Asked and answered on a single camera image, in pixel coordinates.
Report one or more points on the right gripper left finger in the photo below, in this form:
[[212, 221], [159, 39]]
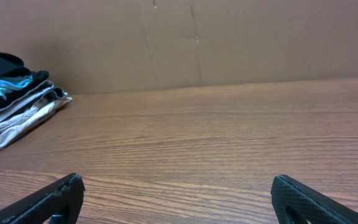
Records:
[[59, 202]]

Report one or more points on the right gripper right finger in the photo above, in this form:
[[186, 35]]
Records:
[[296, 203]]

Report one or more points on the black t-shirt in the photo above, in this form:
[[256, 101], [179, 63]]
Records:
[[12, 66]]

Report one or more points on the folded beige garment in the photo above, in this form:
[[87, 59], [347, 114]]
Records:
[[42, 109]]

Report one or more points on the folded grey garment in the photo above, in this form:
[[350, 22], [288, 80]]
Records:
[[46, 90]]

